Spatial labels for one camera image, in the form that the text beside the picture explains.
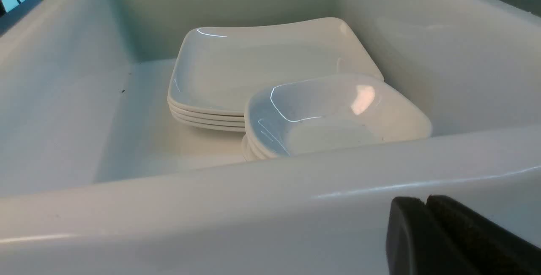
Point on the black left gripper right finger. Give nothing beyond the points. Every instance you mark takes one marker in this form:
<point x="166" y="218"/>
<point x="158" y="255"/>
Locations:
<point x="490" y="248"/>

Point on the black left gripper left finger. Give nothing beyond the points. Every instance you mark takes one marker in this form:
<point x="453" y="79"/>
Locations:
<point x="417" y="245"/>

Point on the stack of white small bowls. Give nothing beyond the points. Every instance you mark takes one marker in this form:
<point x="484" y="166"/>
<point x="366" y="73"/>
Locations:
<point x="332" y="112"/>

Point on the stack of white square plates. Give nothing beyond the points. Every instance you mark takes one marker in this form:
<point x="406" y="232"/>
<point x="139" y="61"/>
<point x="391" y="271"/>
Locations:
<point x="218" y="69"/>

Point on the large white plastic bin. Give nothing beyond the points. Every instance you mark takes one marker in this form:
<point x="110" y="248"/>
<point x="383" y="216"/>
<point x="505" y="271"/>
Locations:
<point x="97" y="178"/>

